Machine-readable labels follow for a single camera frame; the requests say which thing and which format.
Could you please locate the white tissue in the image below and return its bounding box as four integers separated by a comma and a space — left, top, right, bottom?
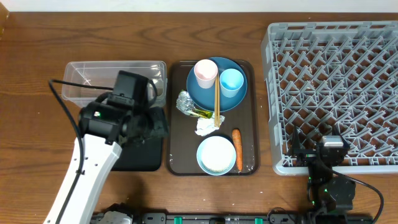
195, 115, 219, 136

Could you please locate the foil snack wrapper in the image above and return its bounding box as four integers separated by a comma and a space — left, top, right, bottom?
176, 90, 213, 119

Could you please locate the right wooden chopstick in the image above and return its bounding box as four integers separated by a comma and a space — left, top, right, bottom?
218, 74, 220, 127

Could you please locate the black plastic tray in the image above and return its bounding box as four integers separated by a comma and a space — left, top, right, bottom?
110, 107, 165, 172

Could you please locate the grey dishwasher rack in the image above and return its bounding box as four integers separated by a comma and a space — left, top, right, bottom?
261, 21, 397, 175

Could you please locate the light blue cup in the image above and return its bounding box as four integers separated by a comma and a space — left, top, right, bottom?
220, 68, 244, 98

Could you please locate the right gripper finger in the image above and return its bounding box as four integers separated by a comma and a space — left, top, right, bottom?
291, 126, 301, 150
331, 126, 349, 148

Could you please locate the brown serving tray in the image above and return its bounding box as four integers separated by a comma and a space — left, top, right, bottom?
167, 60, 260, 176

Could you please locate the wooden chopstick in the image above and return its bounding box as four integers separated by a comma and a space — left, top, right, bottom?
218, 74, 220, 127
213, 73, 219, 128

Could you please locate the pink cup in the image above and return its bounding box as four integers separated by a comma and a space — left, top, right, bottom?
194, 59, 218, 89

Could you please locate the blue plate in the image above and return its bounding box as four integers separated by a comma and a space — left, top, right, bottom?
187, 57, 251, 113

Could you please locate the clear plastic bin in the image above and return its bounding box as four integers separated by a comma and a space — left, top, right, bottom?
62, 60, 167, 108

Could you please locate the orange carrot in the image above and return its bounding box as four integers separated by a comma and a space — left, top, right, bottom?
232, 129, 243, 172

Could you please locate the light blue rice bowl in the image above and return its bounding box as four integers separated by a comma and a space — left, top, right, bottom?
197, 136, 236, 176

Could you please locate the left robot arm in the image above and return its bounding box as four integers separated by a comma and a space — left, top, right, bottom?
45, 101, 169, 223

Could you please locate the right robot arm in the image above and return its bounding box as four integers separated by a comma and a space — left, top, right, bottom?
289, 127, 356, 223

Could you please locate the left wooden chopstick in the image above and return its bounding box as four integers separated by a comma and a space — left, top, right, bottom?
213, 73, 219, 128

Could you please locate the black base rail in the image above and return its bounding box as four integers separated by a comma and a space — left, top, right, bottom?
90, 212, 374, 224

